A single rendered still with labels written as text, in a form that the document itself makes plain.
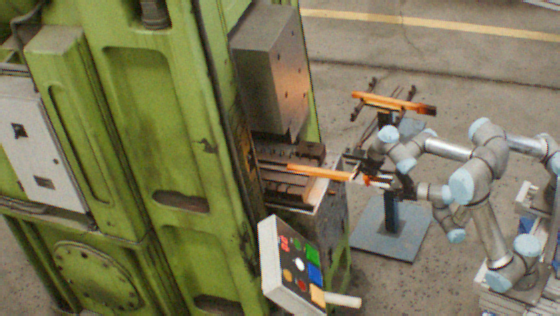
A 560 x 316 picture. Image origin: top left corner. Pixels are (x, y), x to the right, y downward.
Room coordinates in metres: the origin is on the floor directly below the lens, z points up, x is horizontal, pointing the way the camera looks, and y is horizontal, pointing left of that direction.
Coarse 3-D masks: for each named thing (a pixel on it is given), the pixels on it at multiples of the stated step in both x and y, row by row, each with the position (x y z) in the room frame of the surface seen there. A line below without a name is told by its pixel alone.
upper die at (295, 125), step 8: (304, 96) 2.38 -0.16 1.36; (304, 104) 2.36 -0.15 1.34; (296, 112) 2.29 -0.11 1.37; (304, 112) 2.35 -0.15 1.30; (296, 120) 2.28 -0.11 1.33; (288, 128) 2.22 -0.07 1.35; (296, 128) 2.27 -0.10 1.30; (256, 136) 2.29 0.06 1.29; (264, 136) 2.27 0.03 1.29; (272, 136) 2.26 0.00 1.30; (280, 136) 2.24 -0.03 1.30; (288, 136) 2.22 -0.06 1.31; (296, 136) 2.26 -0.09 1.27
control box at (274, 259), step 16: (272, 224) 1.90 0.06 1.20; (272, 240) 1.82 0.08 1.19; (288, 240) 1.86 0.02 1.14; (304, 240) 1.92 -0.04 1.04; (272, 256) 1.75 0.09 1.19; (288, 256) 1.77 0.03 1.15; (304, 256) 1.83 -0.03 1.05; (272, 272) 1.68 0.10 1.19; (304, 272) 1.75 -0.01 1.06; (320, 272) 1.81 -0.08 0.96; (272, 288) 1.61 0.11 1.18; (288, 288) 1.61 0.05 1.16; (320, 288) 1.72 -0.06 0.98; (288, 304) 1.60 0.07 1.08; (304, 304) 1.60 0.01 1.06
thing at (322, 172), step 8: (288, 168) 2.36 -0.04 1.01; (296, 168) 2.35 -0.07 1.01; (304, 168) 2.34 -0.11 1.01; (312, 168) 2.33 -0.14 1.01; (320, 168) 2.32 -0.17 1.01; (320, 176) 2.29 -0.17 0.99; (328, 176) 2.27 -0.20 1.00; (336, 176) 2.26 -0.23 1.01; (344, 176) 2.24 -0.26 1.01; (376, 176) 2.20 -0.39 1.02; (368, 184) 2.18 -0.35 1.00
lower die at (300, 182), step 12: (264, 156) 2.48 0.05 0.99; (276, 156) 2.47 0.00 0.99; (288, 156) 2.45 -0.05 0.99; (264, 168) 2.40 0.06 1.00; (276, 168) 2.38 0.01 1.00; (264, 180) 2.35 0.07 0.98; (276, 180) 2.32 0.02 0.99; (288, 180) 2.31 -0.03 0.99; (300, 180) 2.29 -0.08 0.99; (312, 180) 2.33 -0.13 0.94; (264, 192) 2.30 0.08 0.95; (276, 192) 2.27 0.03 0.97; (288, 192) 2.25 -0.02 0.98; (300, 192) 2.23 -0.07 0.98
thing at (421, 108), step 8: (352, 96) 2.82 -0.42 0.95; (360, 96) 2.79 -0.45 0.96; (368, 96) 2.77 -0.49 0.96; (376, 96) 2.76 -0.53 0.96; (384, 104) 2.72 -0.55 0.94; (392, 104) 2.70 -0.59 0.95; (400, 104) 2.67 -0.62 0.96; (408, 104) 2.66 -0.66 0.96; (416, 104) 2.65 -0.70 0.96; (424, 104) 2.63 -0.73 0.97; (416, 112) 2.62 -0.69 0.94; (424, 112) 2.61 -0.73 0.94; (432, 112) 2.59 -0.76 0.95
